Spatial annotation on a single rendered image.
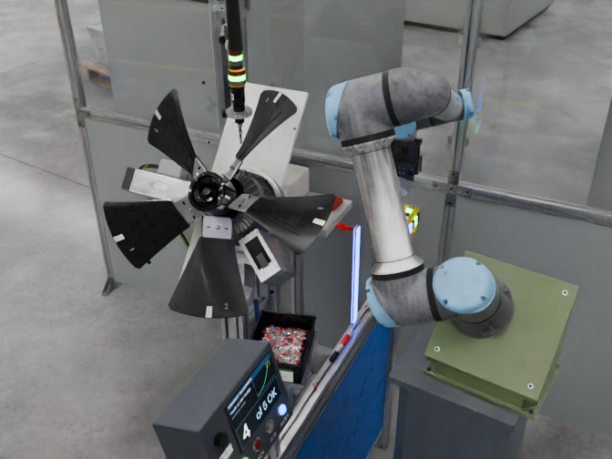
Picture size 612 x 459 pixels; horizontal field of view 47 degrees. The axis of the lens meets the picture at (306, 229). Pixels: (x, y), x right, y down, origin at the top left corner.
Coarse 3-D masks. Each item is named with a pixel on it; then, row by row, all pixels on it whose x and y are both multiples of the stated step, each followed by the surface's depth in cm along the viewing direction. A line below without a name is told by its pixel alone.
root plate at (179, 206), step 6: (180, 198) 204; (186, 198) 204; (174, 204) 205; (180, 204) 206; (186, 204) 206; (180, 210) 207; (186, 210) 207; (192, 210) 207; (186, 216) 208; (192, 216) 208; (198, 216) 208; (192, 222) 209
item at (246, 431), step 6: (246, 420) 131; (240, 426) 129; (246, 426) 131; (252, 426) 133; (240, 432) 129; (246, 432) 131; (252, 432) 133; (240, 438) 129; (246, 438) 131; (240, 444) 129; (246, 444) 131
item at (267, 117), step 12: (264, 96) 208; (276, 96) 203; (264, 108) 205; (276, 108) 199; (288, 108) 195; (252, 120) 209; (264, 120) 200; (276, 120) 196; (252, 132) 203; (264, 132) 197; (252, 144) 199; (240, 156) 200
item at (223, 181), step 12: (192, 180) 200; (204, 180) 199; (216, 180) 199; (228, 180) 202; (192, 192) 200; (216, 192) 197; (228, 192) 198; (240, 192) 206; (192, 204) 199; (204, 204) 198; (216, 204) 196; (228, 204) 200; (216, 216) 203; (228, 216) 206
